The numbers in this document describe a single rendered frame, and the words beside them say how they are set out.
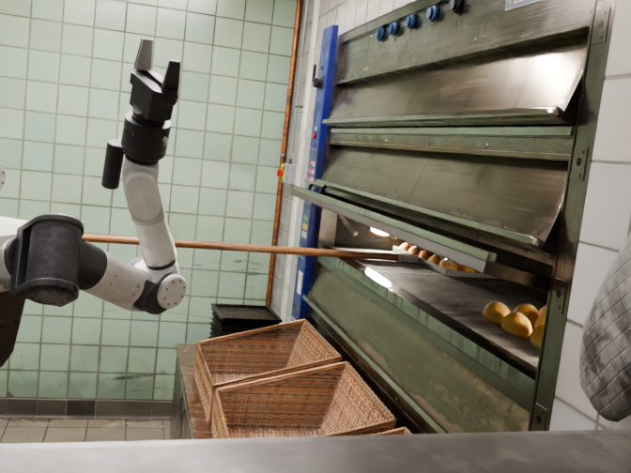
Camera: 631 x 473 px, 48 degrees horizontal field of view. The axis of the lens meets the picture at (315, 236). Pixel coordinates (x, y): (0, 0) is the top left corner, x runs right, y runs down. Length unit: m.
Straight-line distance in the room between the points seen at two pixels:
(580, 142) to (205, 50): 2.80
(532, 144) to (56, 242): 0.99
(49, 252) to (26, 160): 2.65
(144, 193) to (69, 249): 0.18
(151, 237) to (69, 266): 0.23
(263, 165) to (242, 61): 0.58
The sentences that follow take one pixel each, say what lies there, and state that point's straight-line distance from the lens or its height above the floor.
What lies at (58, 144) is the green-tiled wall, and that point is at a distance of 3.97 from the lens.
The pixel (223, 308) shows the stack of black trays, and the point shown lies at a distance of 3.45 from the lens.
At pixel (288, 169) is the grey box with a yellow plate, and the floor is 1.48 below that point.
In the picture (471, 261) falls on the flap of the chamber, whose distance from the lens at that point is 1.49.
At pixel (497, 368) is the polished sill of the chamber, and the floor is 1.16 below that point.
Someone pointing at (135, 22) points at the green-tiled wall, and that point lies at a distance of 3.99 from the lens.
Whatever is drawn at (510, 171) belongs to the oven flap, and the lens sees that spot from 1.74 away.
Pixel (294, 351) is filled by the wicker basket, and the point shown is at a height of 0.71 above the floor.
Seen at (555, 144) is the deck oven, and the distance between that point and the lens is 1.55.
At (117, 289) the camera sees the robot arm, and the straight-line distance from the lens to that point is 1.47.
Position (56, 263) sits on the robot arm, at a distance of 1.35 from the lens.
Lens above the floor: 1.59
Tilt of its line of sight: 7 degrees down
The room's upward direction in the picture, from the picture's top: 6 degrees clockwise
